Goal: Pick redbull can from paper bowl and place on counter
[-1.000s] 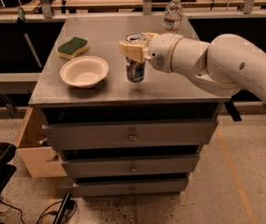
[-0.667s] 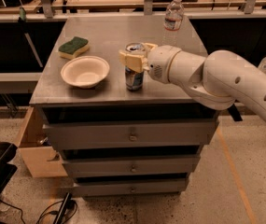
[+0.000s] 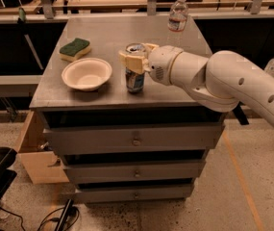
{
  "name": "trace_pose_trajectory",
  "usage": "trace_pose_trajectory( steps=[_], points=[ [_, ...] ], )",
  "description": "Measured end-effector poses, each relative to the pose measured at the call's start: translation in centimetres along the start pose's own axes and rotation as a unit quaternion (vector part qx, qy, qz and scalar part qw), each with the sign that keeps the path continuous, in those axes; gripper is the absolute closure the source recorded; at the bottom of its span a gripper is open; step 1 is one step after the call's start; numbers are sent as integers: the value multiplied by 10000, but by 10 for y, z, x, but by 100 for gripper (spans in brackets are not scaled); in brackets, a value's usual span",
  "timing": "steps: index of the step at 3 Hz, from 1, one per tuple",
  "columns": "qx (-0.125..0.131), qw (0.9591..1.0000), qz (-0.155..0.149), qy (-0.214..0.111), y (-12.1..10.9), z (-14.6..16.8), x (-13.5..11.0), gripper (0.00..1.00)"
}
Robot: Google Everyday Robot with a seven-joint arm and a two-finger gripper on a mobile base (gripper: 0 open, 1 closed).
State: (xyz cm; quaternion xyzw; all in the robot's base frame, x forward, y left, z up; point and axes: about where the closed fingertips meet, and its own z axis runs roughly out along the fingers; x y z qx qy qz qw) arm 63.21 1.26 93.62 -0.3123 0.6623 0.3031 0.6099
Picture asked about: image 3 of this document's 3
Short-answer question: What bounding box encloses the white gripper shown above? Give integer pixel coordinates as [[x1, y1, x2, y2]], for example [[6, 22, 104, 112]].
[[118, 43, 184, 86]]

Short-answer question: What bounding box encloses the blue silver redbull can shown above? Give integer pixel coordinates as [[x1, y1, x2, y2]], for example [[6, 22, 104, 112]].
[[125, 43, 145, 93]]

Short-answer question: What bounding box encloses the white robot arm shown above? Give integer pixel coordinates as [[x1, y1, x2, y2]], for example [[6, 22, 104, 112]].
[[118, 43, 274, 127]]

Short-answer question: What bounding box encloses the white paper bowl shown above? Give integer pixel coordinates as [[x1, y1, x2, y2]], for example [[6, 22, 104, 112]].
[[62, 58, 112, 91]]

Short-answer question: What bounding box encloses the clear plastic water bottle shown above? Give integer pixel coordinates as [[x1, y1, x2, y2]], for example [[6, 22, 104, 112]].
[[167, 0, 188, 32]]

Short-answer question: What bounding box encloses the green yellow sponge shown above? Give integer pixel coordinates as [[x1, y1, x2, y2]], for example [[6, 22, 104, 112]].
[[60, 38, 91, 62]]

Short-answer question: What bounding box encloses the grey drawer cabinet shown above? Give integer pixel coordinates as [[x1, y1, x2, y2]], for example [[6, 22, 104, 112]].
[[30, 14, 225, 201]]

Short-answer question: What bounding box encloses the top grey drawer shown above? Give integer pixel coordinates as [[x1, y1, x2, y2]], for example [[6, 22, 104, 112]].
[[44, 124, 224, 155]]

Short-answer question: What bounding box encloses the grey drawer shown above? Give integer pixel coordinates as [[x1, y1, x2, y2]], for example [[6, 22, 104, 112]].
[[44, 124, 224, 155], [63, 161, 205, 184], [75, 184, 194, 203]]

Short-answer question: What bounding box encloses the middle grey drawer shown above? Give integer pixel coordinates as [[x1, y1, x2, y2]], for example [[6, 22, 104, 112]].
[[63, 161, 205, 184]]

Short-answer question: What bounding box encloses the bottom grey drawer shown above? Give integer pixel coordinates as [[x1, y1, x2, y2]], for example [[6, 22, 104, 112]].
[[75, 184, 194, 203]]

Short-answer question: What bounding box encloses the light wooden box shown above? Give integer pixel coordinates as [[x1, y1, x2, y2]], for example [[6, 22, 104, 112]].
[[15, 111, 68, 184]]

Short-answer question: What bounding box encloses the black floor cable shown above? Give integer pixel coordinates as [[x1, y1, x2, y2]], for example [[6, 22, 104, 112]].
[[0, 190, 81, 231]]

